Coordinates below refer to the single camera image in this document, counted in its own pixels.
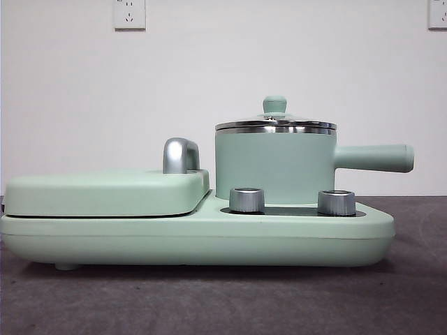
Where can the silver control knob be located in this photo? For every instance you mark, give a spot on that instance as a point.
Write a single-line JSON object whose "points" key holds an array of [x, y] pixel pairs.
{"points": [[336, 203], [246, 200]]}

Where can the glass lid with green knob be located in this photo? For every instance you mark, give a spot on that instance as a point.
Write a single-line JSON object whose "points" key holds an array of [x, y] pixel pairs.
{"points": [[274, 104]]}

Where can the white wall socket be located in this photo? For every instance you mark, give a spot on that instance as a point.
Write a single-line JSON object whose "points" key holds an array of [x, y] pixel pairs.
{"points": [[438, 15], [129, 15]]}

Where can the green breakfast machine base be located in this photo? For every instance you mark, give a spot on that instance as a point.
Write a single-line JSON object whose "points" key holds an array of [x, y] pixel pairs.
{"points": [[279, 240]]}

